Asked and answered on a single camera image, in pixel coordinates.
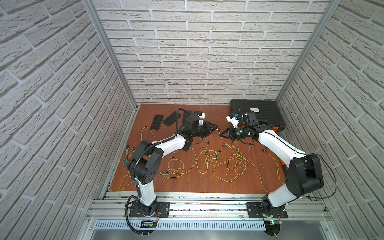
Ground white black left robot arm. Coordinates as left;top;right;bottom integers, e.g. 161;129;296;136
127;113;219;217

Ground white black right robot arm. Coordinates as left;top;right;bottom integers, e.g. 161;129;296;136
220;125;324;218

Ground black phone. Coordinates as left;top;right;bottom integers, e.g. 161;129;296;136
163;111;181;127
150;115;164;131

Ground black plastic tool case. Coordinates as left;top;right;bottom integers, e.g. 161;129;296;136
230;99;286;132

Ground black phone far left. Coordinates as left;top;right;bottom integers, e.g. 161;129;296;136
150;115;164;131

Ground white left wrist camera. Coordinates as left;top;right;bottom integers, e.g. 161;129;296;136
194;111;205;119

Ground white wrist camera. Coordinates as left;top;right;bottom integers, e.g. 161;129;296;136
226;114;241;128
194;111;205;119

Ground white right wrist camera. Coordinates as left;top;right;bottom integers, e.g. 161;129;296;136
226;114;241;128

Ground red handle tool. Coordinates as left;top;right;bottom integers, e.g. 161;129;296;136
279;158;288;175

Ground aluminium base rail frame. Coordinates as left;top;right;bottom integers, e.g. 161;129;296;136
78;191;341;240

